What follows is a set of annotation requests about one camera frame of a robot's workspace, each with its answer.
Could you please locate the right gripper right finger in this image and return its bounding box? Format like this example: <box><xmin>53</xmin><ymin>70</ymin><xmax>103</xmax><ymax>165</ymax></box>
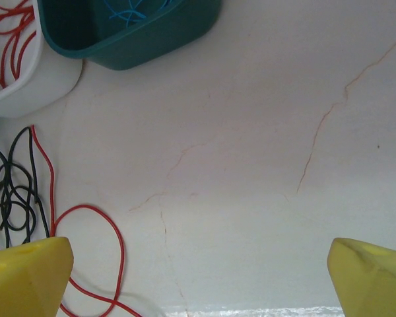
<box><xmin>328</xmin><ymin>236</ymin><xmax>396</xmax><ymax>317</ymax></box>

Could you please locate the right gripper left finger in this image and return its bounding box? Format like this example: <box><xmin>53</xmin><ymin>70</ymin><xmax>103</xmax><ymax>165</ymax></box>
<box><xmin>0</xmin><ymin>236</ymin><xmax>75</xmax><ymax>317</ymax></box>

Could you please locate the thin blue cable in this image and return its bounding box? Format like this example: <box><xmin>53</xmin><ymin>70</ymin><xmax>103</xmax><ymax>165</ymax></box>
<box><xmin>104</xmin><ymin>0</ymin><xmax>174</xmax><ymax>11</ymax></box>
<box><xmin>107</xmin><ymin>6</ymin><xmax>149</xmax><ymax>28</ymax></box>

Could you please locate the white plastic bin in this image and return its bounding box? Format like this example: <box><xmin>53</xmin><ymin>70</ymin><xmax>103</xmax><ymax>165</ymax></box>
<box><xmin>0</xmin><ymin>0</ymin><xmax>84</xmax><ymax>118</ymax></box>

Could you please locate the teal plastic bin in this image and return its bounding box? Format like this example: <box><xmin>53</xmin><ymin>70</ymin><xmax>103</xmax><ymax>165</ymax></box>
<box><xmin>38</xmin><ymin>0</ymin><xmax>222</xmax><ymax>71</ymax></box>

